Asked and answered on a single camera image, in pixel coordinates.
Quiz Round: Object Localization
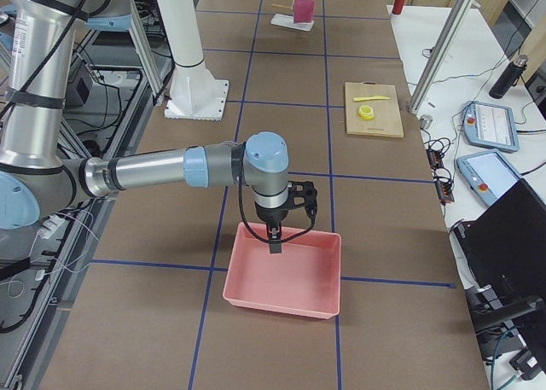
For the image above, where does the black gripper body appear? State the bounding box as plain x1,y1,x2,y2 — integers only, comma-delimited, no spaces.
255,203,288,227

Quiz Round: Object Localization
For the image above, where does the pink grey-edged cloth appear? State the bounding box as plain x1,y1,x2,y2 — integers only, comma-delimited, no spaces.
292,0,315,23

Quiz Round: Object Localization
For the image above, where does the black water bottle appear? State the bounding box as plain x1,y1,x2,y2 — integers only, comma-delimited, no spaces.
488,54,529,99

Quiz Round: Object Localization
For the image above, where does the pink plastic bin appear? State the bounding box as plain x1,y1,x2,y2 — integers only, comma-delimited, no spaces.
223,223,341,319

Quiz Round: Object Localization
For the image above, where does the wooden cutting board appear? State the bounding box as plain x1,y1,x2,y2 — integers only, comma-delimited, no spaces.
345,82,404,138

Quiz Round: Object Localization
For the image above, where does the yellow plastic knife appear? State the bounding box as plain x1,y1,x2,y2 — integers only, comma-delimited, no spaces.
352,95,391,102

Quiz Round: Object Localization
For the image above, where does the black power strip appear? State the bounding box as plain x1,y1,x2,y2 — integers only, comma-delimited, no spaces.
427,148,455,206

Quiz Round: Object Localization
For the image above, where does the white rack tray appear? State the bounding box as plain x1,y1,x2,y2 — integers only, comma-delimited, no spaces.
270,14,314,32

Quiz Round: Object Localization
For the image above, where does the right wooden rack rod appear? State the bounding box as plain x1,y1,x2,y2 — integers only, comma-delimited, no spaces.
271,3,293,11

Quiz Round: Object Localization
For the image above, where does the near teach pendant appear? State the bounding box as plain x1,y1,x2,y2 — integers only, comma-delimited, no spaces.
456,148,522,207

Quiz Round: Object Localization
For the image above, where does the teach pendant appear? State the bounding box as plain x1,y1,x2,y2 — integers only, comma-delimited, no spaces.
462,102,520,153
456,148,522,207

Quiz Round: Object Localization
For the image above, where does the black monitor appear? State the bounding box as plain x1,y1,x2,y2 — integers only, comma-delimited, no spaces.
455,179,545,368

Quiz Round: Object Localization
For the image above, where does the far teach pendant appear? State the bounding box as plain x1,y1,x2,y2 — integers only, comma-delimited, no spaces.
462,102,520,153

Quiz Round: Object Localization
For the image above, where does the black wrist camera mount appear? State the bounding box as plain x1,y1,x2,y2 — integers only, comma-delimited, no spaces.
286,181,318,220

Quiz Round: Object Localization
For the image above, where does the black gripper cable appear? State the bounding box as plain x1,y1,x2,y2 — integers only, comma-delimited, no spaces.
236,180,317,244

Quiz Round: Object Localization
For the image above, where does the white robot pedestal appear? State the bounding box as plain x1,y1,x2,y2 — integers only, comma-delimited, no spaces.
157,0,229,121

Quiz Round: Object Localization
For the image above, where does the aluminium frame post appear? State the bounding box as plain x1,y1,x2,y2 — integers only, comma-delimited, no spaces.
408,0,474,114

